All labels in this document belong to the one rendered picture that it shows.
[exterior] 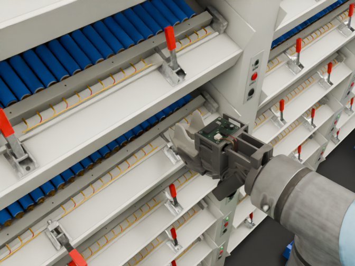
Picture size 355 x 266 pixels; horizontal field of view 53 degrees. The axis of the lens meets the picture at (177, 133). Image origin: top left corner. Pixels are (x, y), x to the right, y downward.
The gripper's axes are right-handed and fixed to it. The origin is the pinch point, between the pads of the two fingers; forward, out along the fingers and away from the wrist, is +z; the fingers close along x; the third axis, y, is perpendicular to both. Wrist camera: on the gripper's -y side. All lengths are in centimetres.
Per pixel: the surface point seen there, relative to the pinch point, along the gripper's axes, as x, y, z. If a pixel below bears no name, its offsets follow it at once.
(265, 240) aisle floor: -50, -103, 9
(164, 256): 4.4, -47.2, 7.2
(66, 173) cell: 19.7, -1.3, 8.4
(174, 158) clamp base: 1.0, -6.7, 0.9
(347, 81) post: -86, -33, 4
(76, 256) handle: 26.7, -6.1, -4.0
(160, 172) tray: 4.7, -7.9, 1.0
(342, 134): -121, -88, 13
